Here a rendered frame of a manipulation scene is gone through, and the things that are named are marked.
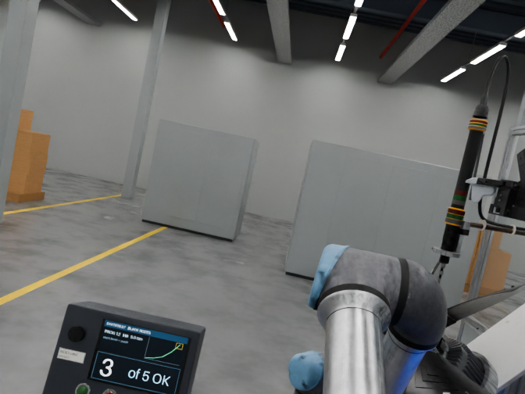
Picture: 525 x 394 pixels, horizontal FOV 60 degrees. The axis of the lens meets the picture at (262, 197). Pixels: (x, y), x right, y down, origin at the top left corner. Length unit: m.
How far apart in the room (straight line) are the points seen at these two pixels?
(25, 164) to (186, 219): 2.94
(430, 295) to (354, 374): 0.22
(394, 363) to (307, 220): 5.88
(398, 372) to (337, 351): 0.27
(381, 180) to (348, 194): 0.51
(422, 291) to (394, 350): 0.16
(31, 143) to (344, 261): 8.29
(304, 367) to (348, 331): 0.33
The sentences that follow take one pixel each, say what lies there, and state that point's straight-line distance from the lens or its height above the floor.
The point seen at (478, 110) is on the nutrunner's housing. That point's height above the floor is 1.84.
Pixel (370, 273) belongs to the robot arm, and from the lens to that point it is 0.76.
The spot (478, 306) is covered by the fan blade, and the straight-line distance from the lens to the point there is 1.44.
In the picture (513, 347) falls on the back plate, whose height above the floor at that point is 1.21.
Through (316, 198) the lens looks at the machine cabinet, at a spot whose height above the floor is 1.22.
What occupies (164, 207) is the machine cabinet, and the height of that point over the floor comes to 0.36.
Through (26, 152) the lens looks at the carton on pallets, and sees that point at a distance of 8.89.
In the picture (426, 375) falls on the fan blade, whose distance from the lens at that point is 1.22.
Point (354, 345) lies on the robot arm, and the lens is 0.67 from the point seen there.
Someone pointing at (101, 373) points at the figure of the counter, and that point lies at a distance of 0.94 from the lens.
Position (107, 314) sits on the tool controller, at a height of 1.25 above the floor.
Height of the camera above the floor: 1.60
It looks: 5 degrees down
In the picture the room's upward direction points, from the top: 12 degrees clockwise
